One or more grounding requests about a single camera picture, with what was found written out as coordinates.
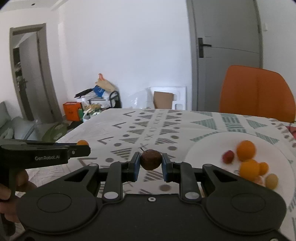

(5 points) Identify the small orange fruit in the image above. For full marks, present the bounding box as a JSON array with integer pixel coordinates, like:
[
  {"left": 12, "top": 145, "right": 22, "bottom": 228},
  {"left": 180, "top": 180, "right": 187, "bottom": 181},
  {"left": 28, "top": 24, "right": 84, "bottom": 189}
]
[{"left": 76, "top": 140, "right": 89, "bottom": 146}]

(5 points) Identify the brown round fruit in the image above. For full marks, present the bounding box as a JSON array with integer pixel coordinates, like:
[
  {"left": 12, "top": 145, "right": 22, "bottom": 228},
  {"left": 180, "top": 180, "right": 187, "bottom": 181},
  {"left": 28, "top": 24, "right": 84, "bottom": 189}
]
[{"left": 140, "top": 149, "right": 162, "bottom": 171}]

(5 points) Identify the person's left hand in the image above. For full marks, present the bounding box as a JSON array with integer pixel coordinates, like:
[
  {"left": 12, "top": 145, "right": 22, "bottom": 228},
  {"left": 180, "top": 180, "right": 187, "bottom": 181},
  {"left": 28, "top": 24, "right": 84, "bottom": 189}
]
[{"left": 0, "top": 170, "right": 37, "bottom": 223}]

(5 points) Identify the white round plate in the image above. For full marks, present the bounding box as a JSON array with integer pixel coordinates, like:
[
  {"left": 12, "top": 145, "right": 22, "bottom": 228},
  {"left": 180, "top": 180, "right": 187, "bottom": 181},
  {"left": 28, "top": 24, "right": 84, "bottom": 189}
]
[{"left": 185, "top": 132, "right": 295, "bottom": 205}]

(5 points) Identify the patterned white tablecloth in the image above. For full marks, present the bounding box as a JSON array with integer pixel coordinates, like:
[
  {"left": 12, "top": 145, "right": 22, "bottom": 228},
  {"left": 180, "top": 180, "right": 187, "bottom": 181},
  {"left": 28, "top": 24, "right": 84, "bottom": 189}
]
[{"left": 28, "top": 109, "right": 295, "bottom": 240}]

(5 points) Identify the orange box on floor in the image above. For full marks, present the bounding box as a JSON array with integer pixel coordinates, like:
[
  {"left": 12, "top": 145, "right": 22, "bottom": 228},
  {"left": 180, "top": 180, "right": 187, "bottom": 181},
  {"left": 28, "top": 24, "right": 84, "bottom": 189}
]
[{"left": 63, "top": 102, "right": 81, "bottom": 121}]

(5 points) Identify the red small fruit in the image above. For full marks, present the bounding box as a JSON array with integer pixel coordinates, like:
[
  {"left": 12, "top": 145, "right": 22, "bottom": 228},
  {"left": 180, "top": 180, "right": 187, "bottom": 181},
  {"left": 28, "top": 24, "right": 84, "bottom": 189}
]
[{"left": 222, "top": 150, "right": 235, "bottom": 164}]

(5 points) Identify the large orange upper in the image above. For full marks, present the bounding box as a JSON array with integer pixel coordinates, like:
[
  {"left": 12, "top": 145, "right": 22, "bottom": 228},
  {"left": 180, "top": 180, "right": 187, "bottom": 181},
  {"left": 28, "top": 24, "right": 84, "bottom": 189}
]
[{"left": 236, "top": 140, "right": 256, "bottom": 162}]

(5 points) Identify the large orange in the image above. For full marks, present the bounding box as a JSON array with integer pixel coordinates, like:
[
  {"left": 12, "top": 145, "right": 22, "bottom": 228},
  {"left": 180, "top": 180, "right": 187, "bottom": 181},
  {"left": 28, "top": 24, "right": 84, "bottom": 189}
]
[
  {"left": 236, "top": 140, "right": 256, "bottom": 162},
  {"left": 239, "top": 159, "right": 259, "bottom": 181}
]

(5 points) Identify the large orange lower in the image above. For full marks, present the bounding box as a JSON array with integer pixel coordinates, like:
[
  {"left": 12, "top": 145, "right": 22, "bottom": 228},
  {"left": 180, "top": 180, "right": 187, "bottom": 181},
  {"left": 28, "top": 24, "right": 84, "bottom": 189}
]
[{"left": 239, "top": 159, "right": 259, "bottom": 181}]

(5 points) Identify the white foam board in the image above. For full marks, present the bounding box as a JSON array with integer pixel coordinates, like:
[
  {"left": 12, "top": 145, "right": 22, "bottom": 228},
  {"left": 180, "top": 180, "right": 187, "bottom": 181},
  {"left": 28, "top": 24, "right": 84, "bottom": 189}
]
[{"left": 149, "top": 87, "right": 187, "bottom": 110}]

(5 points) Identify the paper bag on pile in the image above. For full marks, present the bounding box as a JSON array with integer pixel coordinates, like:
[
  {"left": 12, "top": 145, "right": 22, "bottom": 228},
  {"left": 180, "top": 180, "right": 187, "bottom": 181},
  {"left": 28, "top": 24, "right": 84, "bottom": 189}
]
[{"left": 95, "top": 73, "right": 115, "bottom": 92}]

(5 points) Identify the cardboard box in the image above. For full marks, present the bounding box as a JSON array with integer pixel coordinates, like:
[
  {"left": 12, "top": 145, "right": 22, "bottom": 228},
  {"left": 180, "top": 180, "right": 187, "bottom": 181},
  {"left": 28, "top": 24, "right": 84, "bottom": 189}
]
[{"left": 154, "top": 91, "right": 174, "bottom": 109}]

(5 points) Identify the small orange kumquat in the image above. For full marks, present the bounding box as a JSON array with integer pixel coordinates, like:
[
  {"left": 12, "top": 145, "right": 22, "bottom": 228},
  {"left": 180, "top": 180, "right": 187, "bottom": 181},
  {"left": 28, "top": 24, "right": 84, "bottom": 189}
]
[{"left": 259, "top": 162, "right": 269, "bottom": 176}]

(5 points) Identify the pale yellow round fruit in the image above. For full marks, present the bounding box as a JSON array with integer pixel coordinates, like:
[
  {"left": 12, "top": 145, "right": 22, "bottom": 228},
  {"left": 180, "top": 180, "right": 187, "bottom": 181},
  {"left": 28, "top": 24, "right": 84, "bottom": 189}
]
[{"left": 265, "top": 173, "right": 278, "bottom": 190}]

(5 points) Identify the orange chair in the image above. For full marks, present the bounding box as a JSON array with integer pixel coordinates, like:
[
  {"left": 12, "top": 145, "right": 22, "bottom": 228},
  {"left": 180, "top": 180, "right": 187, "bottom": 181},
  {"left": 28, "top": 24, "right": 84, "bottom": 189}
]
[{"left": 219, "top": 65, "right": 295, "bottom": 123}]

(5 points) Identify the red orange table mat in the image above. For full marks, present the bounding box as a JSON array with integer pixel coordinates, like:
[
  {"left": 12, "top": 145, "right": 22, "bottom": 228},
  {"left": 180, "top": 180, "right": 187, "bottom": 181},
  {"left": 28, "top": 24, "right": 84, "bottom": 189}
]
[{"left": 287, "top": 123, "right": 296, "bottom": 140}]

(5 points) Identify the grey door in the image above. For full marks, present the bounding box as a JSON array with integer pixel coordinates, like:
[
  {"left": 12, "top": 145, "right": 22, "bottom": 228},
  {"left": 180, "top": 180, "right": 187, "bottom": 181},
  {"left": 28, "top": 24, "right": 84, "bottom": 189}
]
[{"left": 186, "top": 1, "right": 263, "bottom": 112}]

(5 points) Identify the black cart frame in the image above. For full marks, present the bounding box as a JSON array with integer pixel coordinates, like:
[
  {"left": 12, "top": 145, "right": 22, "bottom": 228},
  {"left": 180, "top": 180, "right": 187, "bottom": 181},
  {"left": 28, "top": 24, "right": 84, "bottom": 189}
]
[{"left": 109, "top": 91, "right": 122, "bottom": 108}]

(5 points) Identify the left grey door frame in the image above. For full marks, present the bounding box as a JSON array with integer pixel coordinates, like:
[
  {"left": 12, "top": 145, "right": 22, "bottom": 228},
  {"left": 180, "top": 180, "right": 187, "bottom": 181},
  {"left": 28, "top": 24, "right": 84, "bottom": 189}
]
[{"left": 9, "top": 24, "right": 62, "bottom": 123}]

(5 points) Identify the black door handle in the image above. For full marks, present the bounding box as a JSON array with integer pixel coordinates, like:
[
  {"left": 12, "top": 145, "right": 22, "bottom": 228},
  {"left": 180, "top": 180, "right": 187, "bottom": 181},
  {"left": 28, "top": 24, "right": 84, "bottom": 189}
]
[{"left": 198, "top": 38, "right": 212, "bottom": 58}]

